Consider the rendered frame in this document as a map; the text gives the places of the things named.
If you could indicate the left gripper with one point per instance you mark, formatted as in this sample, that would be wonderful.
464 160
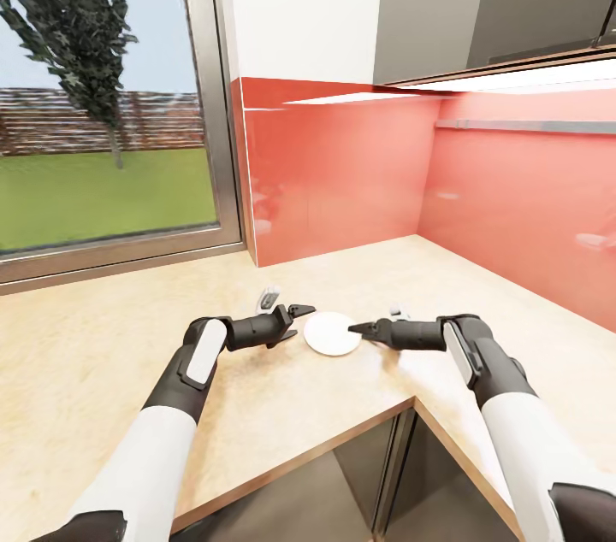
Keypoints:
273 328

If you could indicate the fixed window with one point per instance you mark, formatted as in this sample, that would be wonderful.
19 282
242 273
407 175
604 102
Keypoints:
117 142

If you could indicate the saucer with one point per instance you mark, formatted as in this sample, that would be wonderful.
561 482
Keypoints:
327 333

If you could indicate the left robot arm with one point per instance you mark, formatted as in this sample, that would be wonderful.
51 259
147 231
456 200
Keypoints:
134 496

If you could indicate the countertop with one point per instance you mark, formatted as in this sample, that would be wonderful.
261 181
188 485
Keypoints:
569 361
78 361

